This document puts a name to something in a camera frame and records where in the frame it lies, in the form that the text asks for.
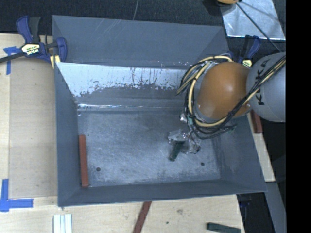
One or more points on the pale wood board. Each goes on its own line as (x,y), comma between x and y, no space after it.
(32,130)

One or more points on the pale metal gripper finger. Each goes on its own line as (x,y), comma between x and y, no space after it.
(175,135)
(192,147)

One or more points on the red-brown flat block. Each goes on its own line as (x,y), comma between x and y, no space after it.
(83,161)
(142,217)
(256,122)

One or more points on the grey metal bin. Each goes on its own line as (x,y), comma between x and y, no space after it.
(136,142)

